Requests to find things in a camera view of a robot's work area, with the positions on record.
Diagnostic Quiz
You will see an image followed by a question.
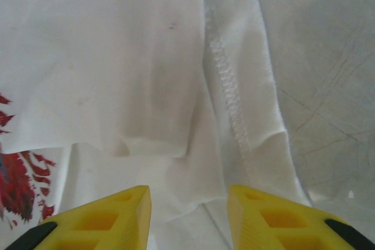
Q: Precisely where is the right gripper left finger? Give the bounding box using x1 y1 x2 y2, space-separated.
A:
0 184 152 250

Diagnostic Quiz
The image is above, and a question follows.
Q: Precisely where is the white t-shirt with red print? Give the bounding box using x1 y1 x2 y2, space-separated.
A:
0 0 316 250

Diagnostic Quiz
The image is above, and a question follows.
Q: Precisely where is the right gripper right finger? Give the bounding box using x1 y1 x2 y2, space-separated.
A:
227 184 375 250

